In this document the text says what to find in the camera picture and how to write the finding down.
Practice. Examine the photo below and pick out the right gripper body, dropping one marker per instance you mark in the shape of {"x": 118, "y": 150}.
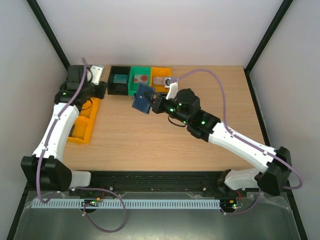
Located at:
{"x": 155, "y": 103}

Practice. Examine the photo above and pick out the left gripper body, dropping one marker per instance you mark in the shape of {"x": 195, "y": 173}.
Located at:
{"x": 88, "y": 89}

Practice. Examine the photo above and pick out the blue card holder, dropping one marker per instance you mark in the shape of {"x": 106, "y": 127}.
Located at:
{"x": 140, "y": 102}

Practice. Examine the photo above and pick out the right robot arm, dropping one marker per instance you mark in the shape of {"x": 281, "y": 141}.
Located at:
{"x": 270, "y": 170}

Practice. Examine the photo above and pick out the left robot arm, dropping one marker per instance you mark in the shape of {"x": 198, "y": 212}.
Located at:
{"x": 73, "y": 109}

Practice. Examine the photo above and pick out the red-dotted card stack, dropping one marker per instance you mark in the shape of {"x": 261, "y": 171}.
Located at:
{"x": 140, "y": 78}

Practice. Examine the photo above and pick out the grey-pink card stack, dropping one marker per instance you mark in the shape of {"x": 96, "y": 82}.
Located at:
{"x": 158, "y": 81}

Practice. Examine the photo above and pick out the teal card stack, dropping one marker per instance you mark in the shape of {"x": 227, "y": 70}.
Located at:
{"x": 120, "y": 78}

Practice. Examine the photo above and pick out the green storage bin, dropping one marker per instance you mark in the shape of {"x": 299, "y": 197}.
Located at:
{"x": 132, "y": 87}

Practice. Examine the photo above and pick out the black storage bin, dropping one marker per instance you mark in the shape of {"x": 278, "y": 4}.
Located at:
{"x": 117, "y": 89}

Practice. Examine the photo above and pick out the small orange storage bin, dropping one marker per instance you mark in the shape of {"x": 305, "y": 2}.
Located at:
{"x": 160, "y": 72}

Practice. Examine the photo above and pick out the orange three-compartment bin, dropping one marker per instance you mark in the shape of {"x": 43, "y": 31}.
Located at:
{"x": 82, "y": 128}

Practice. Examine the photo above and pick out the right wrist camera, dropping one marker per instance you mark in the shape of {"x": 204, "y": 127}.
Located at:
{"x": 171, "y": 83}

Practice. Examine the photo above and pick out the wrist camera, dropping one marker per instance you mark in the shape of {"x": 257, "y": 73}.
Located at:
{"x": 96, "y": 73}
{"x": 171, "y": 83}

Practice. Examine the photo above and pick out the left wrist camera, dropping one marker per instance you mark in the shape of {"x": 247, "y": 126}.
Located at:
{"x": 96, "y": 73}

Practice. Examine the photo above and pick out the left black frame post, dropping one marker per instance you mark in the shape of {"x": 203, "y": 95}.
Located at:
{"x": 45, "y": 25}

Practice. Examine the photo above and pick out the black frame post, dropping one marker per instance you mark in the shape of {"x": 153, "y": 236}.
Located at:
{"x": 45, "y": 25}
{"x": 279, "y": 15}

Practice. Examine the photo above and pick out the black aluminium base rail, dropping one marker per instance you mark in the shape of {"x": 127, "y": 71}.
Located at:
{"x": 206, "y": 183}

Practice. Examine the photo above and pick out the white slotted cable duct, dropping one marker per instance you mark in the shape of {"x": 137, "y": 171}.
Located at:
{"x": 130, "y": 204}

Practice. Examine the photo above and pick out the right black frame post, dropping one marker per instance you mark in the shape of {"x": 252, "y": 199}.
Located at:
{"x": 279, "y": 15}

